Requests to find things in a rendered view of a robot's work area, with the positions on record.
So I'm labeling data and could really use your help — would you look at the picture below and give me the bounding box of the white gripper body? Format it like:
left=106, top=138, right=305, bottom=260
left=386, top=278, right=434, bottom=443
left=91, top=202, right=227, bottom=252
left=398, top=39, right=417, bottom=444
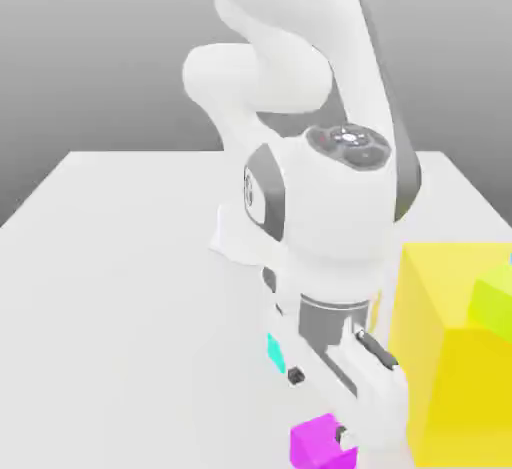
left=324, top=331, right=411, bottom=456

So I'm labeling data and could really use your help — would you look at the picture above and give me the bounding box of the small magenta cube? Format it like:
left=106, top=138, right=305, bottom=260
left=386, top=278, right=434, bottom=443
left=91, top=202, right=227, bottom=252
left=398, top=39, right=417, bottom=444
left=289, top=412, right=358, bottom=469

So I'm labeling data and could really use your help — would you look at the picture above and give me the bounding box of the small cyan cube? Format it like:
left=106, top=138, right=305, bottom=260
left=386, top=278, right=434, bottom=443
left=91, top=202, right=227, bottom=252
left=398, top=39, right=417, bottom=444
left=266, top=332, right=288, bottom=375

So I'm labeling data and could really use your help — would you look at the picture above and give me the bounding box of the small lime green cube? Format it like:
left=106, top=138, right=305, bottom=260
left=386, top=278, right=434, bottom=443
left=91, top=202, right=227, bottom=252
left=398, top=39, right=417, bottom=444
left=467, top=262, right=512, bottom=345

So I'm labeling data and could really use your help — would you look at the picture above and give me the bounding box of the large yellow box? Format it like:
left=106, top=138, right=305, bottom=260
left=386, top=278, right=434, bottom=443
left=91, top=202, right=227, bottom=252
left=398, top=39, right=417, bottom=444
left=387, top=241, right=512, bottom=469

